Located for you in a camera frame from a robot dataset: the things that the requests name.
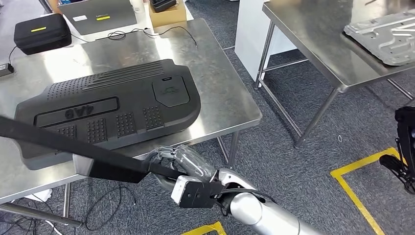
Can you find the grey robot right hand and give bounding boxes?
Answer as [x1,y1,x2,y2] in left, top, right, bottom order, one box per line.
[144,144,218,192]

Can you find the black plastic frame part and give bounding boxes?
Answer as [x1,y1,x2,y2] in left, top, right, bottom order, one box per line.
[0,115,185,184]

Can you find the stainless steel workbench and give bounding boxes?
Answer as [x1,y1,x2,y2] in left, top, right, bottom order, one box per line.
[0,18,263,228]

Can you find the stamped grey metal part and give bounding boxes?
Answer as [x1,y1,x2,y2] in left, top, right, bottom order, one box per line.
[343,11,415,67]

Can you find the large black engine cover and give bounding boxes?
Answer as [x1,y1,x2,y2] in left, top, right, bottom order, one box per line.
[14,59,202,171]

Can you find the white cabinet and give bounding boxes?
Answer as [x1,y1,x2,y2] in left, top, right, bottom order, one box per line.
[234,0,297,82]

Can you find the brown cardboard box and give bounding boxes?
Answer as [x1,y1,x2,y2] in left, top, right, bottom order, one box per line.
[148,0,188,28]

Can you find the black handheld device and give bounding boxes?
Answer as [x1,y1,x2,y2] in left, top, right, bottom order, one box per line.
[149,0,177,13]

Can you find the stainless steel table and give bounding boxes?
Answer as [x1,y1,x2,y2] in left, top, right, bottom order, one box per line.
[254,0,415,150]

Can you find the grey laptop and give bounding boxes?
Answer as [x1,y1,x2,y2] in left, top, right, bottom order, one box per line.
[58,0,138,36]

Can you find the black zip case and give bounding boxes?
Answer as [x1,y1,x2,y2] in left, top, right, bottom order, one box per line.
[13,13,72,56]

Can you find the black power adapter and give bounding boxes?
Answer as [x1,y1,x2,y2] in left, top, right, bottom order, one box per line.
[0,63,14,78]

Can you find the black stand with feet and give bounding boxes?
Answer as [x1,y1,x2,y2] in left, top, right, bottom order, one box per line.
[378,106,415,195]

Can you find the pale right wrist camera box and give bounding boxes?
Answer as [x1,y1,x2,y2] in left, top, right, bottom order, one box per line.
[171,175,195,206]

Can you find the black cable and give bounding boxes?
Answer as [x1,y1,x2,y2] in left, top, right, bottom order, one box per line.
[8,45,18,66]
[95,25,198,49]
[84,181,137,232]

